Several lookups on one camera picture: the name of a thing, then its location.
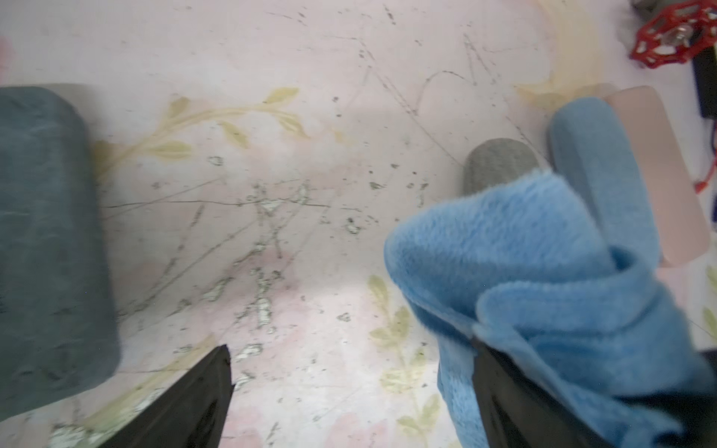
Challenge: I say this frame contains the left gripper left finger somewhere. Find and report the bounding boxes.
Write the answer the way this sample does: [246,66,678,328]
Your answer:
[100,345,233,448]

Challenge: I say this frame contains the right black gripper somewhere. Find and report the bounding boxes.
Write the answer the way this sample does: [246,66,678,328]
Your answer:
[626,349,717,448]

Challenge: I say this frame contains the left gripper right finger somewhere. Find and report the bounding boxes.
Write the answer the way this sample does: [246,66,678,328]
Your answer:
[472,338,610,448]

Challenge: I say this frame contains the blue microfiber cloth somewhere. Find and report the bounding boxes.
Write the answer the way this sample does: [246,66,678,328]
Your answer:
[384,171,716,447]

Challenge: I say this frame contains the pink eyeglass case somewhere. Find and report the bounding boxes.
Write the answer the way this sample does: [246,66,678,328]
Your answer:
[604,86,711,267]

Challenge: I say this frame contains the blue eyeglass case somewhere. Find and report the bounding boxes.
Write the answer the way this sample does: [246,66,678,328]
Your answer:
[547,97,661,270]

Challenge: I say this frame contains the red and black clip cables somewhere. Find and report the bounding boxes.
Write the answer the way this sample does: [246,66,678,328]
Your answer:
[628,0,717,194]

